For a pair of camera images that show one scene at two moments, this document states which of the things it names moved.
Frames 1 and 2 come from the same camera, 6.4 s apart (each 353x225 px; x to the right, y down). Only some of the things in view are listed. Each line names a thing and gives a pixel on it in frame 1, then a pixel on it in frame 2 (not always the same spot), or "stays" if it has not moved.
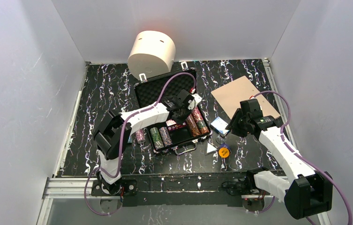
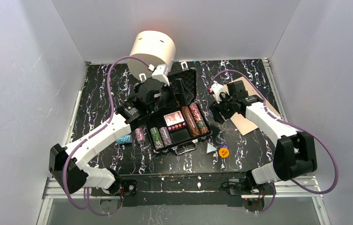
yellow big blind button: (223, 152) stays
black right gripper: (236, 123) -> (219, 109)
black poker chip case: (182, 138) stays
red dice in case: (176, 126) stays
